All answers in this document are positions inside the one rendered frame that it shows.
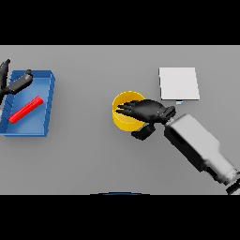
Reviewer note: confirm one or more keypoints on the red beaker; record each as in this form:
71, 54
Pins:
25, 109

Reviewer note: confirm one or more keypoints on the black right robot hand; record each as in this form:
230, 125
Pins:
149, 110

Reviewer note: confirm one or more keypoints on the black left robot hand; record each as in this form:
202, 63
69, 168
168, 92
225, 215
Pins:
17, 85

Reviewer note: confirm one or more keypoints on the blue plastic tray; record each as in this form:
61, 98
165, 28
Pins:
31, 112

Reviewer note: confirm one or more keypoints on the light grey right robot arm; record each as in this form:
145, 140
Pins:
200, 150

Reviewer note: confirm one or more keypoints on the pale square measuring scale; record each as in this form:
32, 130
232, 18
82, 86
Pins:
178, 83

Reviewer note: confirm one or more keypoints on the yellow bowl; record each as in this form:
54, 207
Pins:
125, 122

